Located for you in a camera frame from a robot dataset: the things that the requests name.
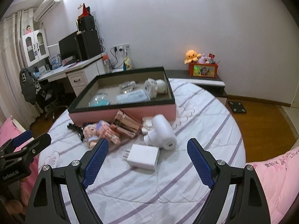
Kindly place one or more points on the wall power strip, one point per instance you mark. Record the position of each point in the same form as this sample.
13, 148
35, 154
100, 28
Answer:
123, 46

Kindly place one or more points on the clear blue capsule ball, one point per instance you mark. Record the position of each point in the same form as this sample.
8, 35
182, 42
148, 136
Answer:
100, 99

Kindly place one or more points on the white pink block model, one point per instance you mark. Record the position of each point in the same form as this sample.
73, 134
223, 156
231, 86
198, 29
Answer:
146, 125

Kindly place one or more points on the small doll on cabinet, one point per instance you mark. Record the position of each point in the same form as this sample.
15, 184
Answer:
28, 29

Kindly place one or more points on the dark hanging jacket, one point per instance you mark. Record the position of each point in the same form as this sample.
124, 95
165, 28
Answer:
30, 86

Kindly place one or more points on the white wall cabinet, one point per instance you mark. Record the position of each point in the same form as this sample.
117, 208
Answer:
34, 47

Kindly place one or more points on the orange octopus plush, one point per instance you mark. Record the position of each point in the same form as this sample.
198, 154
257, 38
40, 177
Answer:
192, 57

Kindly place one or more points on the white power adapter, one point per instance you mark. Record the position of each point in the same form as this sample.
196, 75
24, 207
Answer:
142, 156

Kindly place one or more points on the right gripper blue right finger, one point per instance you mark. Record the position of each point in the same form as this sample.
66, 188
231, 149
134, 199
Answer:
203, 162

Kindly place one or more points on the white air conditioner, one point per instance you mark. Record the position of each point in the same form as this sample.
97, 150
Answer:
44, 7

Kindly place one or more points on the orange lid bottle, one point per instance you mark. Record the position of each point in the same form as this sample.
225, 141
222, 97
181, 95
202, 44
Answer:
107, 63

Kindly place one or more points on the white desk with drawers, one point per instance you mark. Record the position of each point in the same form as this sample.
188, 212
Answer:
79, 74

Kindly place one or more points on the pink quilt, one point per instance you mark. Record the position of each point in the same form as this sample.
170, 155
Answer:
279, 179

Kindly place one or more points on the black white low cabinet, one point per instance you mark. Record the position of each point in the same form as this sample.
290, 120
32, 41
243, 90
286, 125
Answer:
213, 85

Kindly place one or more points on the black office chair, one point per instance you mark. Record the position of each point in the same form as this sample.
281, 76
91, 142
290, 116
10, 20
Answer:
50, 98

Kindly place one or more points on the pink black storage box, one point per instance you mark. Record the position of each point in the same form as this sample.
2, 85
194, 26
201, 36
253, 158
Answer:
164, 104

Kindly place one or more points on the white handheld device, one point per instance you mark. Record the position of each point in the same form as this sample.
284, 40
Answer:
161, 135

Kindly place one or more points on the pink hair doll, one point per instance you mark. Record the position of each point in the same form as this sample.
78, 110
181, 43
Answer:
93, 132

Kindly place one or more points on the pink plush toy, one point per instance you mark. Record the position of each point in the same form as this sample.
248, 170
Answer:
202, 59

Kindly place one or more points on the black bathroom scale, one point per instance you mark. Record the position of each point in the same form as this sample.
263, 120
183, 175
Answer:
237, 107

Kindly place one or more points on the black hair clip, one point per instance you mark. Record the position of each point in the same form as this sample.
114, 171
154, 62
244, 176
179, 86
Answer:
77, 129

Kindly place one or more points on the yellow snack bag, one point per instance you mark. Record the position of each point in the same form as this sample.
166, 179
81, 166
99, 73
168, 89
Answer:
127, 65

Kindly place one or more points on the black computer monitor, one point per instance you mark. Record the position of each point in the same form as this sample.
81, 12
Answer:
68, 48

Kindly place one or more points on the white figurine toy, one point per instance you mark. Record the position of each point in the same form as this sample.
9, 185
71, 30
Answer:
154, 87

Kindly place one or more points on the rose gold metal cup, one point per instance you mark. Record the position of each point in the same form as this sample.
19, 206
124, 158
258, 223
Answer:
125, 124

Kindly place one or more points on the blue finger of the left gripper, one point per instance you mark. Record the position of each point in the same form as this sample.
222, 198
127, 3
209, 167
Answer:
22, 138

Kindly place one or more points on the pink purple block model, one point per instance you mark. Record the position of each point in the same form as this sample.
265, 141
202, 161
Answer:
111, 132

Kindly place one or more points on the clear glass bottle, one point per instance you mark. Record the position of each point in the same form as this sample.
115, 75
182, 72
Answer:
127, 87

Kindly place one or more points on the beige curtain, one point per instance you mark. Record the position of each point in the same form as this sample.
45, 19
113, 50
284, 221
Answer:
12, 100

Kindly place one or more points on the clear dental floss box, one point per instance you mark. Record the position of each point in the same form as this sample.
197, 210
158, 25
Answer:
137, 96

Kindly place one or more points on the red paper bag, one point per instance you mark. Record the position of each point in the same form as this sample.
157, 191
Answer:
85, 11

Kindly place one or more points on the black computer tower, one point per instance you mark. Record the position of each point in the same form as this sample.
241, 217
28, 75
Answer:
88, 44

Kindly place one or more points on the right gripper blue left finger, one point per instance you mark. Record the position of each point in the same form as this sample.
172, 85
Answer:
92, 161

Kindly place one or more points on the pink pillow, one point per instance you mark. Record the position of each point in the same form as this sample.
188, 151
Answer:
10, 129

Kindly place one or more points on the black speaker box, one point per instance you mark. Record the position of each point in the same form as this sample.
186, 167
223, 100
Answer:
86, 23

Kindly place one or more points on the red cartoon storage box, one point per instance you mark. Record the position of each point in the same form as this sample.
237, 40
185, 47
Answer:
203, 70

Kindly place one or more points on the striped white bedsheet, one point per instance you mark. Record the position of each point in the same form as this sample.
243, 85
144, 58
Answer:
173, 193

